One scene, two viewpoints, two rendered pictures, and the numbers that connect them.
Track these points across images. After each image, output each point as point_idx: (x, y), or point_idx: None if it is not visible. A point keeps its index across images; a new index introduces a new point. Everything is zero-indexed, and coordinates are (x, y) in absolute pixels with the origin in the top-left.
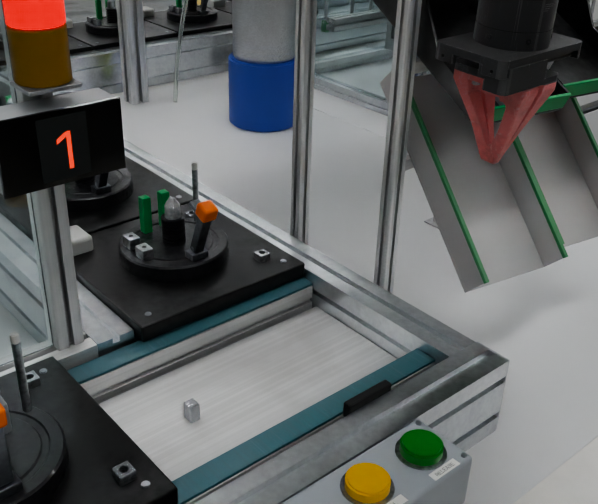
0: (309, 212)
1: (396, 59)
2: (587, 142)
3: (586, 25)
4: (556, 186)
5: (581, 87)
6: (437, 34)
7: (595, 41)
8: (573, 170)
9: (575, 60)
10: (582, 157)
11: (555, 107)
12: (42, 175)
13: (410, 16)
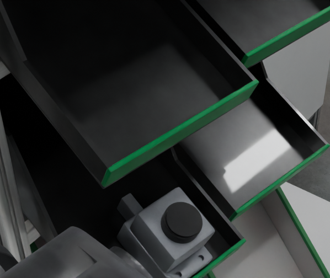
0: None
1: None
2: (277, 199)
3: (258, 75)
4: (247, 258)
5: (259, 198)
6: (57, 165)
7: (271, 96)
8: (265, 227)
9: (249, 135)
10: (273, 212)
11: (228, 257)
12: None
13: (0, 202)
